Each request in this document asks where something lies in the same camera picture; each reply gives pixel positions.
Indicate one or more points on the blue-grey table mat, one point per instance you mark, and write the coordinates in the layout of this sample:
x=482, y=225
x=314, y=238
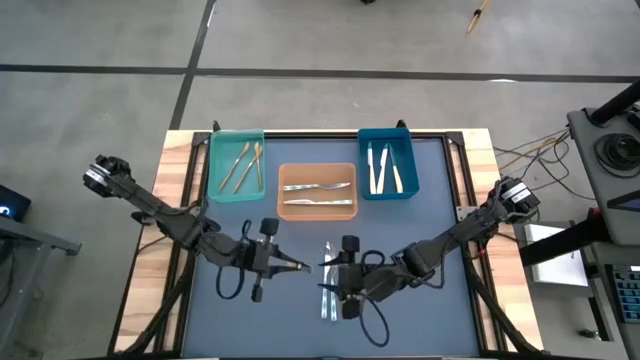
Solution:
x=280, y=330

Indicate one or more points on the black cart pole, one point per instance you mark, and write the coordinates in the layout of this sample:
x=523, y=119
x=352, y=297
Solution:
x=617, y=102

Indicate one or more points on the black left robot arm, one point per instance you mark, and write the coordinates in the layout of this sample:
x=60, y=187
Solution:
x=165, y=217

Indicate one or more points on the yellow black stick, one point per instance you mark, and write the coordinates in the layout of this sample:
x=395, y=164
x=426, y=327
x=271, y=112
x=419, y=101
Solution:
x=475, y=21

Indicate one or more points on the dark keypad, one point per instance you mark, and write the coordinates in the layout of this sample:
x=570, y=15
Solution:
x=627, y=295

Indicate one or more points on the grey equipment cart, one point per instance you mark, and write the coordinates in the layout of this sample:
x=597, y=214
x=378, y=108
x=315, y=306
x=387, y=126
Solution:
x=582, y=150

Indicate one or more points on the teal translucent plastic bin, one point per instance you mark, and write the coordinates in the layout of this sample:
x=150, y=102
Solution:
x=225, y=195

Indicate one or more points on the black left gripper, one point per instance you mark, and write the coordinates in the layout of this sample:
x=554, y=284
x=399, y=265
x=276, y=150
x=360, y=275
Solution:
x=257, y=260

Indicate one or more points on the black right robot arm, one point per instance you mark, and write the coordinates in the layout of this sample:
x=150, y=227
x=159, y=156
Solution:
x=450, y=235

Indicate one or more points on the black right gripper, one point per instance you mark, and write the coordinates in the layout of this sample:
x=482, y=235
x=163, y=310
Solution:
x=355, y=280

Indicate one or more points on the white box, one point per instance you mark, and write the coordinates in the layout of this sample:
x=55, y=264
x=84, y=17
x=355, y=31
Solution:
x=555, y=265

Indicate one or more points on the black stand bar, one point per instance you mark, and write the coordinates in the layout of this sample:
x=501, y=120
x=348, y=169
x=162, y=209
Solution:
x=560, y=240

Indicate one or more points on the black aluminium table frame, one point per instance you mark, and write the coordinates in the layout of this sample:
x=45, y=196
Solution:
x=310, y=134

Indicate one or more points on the blue plastic bin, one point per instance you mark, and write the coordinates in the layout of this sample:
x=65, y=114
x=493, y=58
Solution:
x=411, y=165

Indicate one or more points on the dark screen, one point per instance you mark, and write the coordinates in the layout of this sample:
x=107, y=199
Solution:
x=12, y=205

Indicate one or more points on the dark grey side desk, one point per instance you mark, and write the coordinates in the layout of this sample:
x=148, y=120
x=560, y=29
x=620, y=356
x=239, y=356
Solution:
x=602, y=310

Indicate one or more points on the orange translucent plastic bin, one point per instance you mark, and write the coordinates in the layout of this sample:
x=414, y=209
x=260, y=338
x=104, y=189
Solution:
x=315, y=214

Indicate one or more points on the small black floor object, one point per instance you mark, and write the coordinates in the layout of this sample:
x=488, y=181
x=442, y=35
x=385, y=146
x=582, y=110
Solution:
x=587, y=334

